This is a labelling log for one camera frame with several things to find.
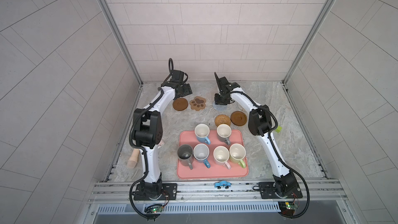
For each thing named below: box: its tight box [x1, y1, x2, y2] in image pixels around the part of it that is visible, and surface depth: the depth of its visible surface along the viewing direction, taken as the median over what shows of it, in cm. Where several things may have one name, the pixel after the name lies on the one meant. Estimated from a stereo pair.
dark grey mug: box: [177, 144, 194, 170], surface depth 75 cm
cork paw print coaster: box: [189, 95, 207, 111], surface depth 107 cm
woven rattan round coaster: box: [214, 114, 232, 128], surface depth 98 cm
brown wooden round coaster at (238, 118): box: [230, 110, 248, 126], surface depth 99 cm
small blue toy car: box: [214, 180, 232, 190], surface depth 73 cm
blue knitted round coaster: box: [212, 100, 228, 112], surface depth 104 cm
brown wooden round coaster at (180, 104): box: [172, 98, 189, 111], surface depth 105 cm
